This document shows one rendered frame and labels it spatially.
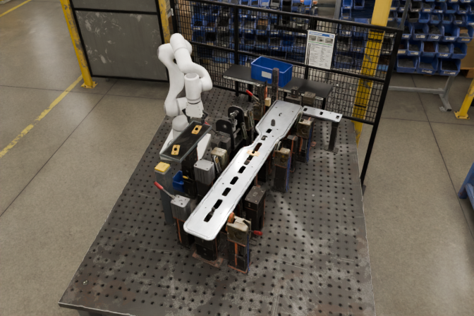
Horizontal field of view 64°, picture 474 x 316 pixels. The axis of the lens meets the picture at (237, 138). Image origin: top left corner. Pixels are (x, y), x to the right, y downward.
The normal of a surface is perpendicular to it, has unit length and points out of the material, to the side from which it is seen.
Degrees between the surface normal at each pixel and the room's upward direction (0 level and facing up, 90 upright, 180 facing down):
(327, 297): 0
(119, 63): 94
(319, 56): 90
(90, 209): 0
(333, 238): 0
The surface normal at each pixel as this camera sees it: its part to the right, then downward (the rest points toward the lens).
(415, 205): -0.02, -0.79
